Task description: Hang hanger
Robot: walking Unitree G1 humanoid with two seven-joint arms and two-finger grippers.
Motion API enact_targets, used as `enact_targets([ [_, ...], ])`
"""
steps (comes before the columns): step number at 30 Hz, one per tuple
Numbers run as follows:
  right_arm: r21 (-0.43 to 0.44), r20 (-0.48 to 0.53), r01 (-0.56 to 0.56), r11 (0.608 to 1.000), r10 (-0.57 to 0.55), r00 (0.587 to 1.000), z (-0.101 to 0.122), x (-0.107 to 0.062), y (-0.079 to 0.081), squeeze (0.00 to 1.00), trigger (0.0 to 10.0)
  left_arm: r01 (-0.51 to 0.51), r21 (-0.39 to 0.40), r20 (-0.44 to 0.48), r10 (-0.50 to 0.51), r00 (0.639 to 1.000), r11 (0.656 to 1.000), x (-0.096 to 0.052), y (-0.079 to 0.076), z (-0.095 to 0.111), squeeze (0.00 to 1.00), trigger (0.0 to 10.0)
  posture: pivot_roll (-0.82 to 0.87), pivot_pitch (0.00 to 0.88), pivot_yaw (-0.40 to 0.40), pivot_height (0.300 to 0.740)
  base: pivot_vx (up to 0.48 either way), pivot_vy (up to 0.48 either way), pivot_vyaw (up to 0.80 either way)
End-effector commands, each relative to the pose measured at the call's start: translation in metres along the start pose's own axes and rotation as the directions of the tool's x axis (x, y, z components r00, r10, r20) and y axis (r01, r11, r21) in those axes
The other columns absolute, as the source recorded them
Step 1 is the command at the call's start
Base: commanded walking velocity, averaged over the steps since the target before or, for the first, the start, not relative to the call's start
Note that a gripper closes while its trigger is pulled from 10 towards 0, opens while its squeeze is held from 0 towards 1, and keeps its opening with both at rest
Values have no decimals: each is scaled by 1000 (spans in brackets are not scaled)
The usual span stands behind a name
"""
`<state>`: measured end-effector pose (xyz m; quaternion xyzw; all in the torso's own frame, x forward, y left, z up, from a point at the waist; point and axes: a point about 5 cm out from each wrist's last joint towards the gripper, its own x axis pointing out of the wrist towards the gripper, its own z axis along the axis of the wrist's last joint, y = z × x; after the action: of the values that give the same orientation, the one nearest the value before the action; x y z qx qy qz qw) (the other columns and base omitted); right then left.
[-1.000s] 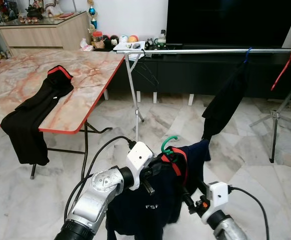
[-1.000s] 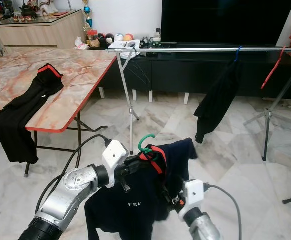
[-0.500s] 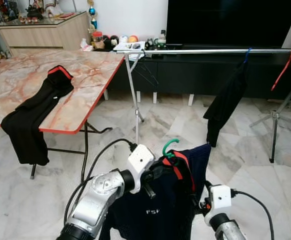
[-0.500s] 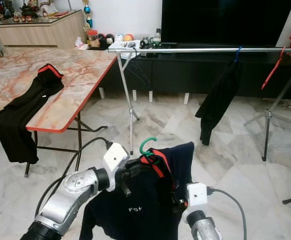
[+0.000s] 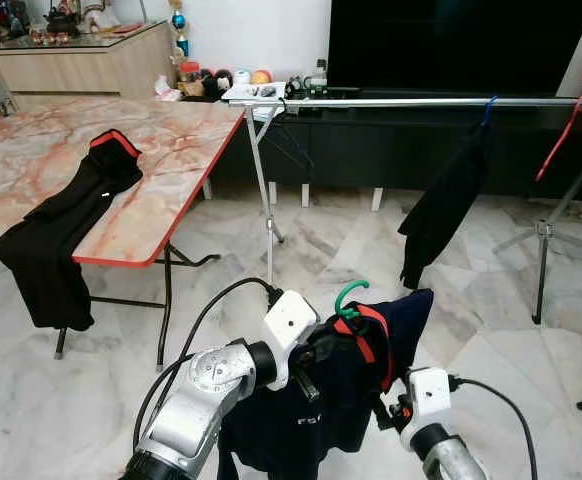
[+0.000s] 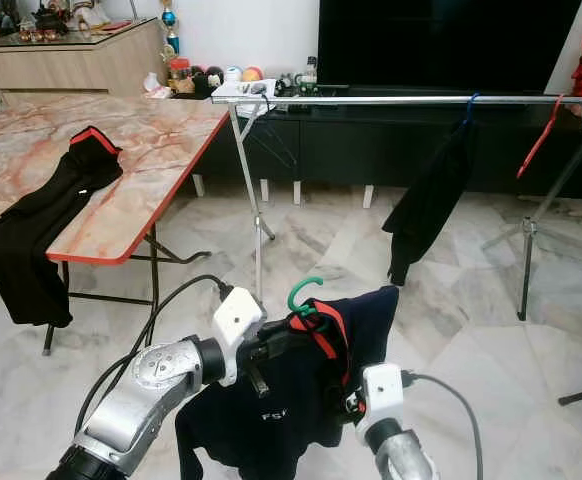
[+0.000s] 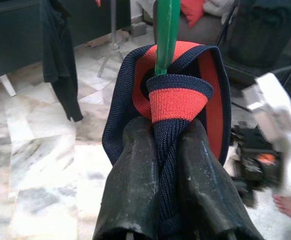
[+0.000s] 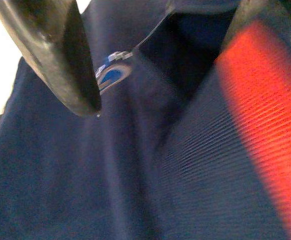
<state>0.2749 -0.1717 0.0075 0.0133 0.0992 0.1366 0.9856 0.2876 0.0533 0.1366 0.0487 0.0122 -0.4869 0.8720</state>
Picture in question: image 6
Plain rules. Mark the black garment with red collar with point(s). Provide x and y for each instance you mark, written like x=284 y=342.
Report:
x=31 y=250

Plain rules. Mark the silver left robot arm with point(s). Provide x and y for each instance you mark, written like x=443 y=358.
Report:
x=141 y=400

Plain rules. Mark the red plastic hanger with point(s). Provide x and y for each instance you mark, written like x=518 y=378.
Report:
x=541 y=138

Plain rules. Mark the red flat box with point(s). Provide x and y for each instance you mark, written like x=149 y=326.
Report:
x=117 y=26

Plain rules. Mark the stack of white papers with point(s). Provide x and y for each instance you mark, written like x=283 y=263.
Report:
x=241 y=90

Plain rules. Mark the black television console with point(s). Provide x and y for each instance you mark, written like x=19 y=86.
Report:
x=351 y=150

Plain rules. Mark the pink tissue pack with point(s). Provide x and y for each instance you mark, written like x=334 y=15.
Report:
x=156 y=88

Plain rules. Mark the black garment with gold logo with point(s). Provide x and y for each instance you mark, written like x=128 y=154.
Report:
x=426 y=205

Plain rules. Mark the dark ornate incense burner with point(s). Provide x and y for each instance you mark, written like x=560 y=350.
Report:
x=51 y=18

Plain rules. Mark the dark ball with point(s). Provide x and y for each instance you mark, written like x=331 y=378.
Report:
x=209 y=77

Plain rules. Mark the gold and blue trophy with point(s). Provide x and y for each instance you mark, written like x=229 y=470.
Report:
x=169 y=18

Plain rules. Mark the blue plastic hanger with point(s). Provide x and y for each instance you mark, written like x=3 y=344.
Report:
x=471 y=105

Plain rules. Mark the small clear bottle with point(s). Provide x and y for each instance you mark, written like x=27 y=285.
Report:
x=310 y=72

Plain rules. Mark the light wooden cabinet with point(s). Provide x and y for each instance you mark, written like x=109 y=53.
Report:
x=71 y=70

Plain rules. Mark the white robed figurine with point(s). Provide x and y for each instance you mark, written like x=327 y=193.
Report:
x=91 y=12

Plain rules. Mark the white ball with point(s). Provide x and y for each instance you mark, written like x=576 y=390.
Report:
x=233 y=74

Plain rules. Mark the red-lidded jar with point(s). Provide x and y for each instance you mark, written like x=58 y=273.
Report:
x=181 y=78

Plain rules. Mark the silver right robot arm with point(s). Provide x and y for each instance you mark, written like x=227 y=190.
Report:
x=406 y=460

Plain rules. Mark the navy garment with red trim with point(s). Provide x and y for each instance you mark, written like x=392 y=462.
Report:
x=281 y=430

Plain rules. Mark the silver metal clothes rack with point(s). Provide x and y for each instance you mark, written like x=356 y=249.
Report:
x=381 y=100

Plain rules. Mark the orange ball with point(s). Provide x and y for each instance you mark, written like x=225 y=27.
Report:
x=253 y=74

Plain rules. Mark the green plastic hanger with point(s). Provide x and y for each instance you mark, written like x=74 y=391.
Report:
x=291 y=297

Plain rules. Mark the black flat-screen television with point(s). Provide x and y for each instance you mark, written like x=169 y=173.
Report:
x=446 y=45

